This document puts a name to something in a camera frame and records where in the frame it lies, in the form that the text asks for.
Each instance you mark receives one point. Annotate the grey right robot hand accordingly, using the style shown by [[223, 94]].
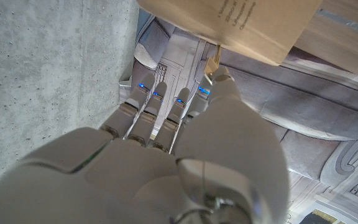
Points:
[[197, 161]]

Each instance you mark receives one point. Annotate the small brass key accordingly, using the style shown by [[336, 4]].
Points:
[[212, 62]]

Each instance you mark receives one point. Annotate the brown cardboard box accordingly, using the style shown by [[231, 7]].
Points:
[[228, 21]]

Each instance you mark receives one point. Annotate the printed living room backdrop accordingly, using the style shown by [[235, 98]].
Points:
[[322, 118]]

